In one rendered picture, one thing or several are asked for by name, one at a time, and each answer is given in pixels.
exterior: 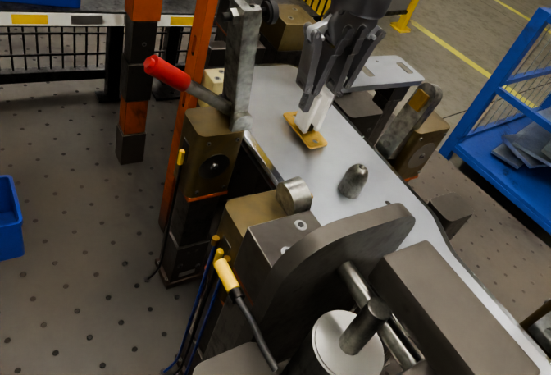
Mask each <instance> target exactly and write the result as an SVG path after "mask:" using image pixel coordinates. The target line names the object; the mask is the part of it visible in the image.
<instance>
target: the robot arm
mask: <svg viewBox="0 0 551 375"><path fill-rule="evenodd" d="M391 2H392V0H331V4H330V7H329V9H328V10H327V11H326V13H325V14H324V16H323V18H322V20H321V21H318V22H317V23H316V24H314V25H313V24H312V23H311V22H306V23H305V24H304V26H303V33H304V38H305V39H304V43H303V50H302V54H301V58H300V63H299V66H298V74H297V78H296V84H297V85H298V86H299V87H300V88H301V90H302V91H303V95H302V97H301V99H300V102H299V104H298V107H299V110H298V113H297V115H296V117H295V119H294V123H295V124H296V125H297V126H298V128H299V129H300V130H301V131H302V132H303V133H307V131H308V128H309V126H310V125H311V123H312V124H313V126H314V127H313V129H314V131H319V130H320V128H321V125H322V122H323V121H324V119H325V116H326V113H327V111H328V109H330V107H331V105H332V103H333V101H334V99H335V96H337V97H338V98H340V97H341V96H343V94H344V93H343V92H342V91H341V89H350V88H351V86H352V85H353V82H354V81H355V80H356V78H357V76H358V74H359V73H360V71H361V70H362V68H363V67H364V65H365V63H366V62H367V60H368V58H369V56H370V55H371V53H372V52H373V50H374V49H375V47H376V45H377V44H378V43H379V42H380V41H381V40H382V39H383V38H384V37H385V36H386V32H385V31H384V30H383V29H382V28H380V27H379V26H378V25H377V23H378V19H380V18H382V17H384V16H385V14H386V12H387V11H388V9H389V5H390V3H391ZM346 76H347V77H348V79H346ZM324 83H326V86H325V85H324Z"/></svg>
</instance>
